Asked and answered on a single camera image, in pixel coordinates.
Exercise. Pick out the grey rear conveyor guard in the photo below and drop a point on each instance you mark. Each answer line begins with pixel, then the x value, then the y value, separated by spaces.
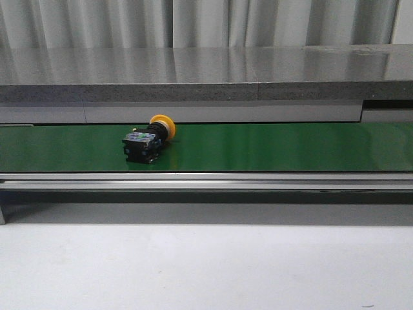
pixel 325 110

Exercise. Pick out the yellow black push button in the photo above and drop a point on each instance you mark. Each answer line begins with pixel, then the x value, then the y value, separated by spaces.
pixel 143 145

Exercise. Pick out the grey stone slab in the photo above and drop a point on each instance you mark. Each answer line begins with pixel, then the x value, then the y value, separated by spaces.
pixel 206 74

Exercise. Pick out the aluminium front conveyor rail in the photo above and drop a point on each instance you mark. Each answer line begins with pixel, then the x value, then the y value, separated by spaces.
pixel 371 181

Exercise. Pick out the green conveyor belt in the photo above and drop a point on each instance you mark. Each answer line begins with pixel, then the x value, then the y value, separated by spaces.
pixel 216 147

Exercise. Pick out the white pleated curtain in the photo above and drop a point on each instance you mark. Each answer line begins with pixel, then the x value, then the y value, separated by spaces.
pixel 179 24

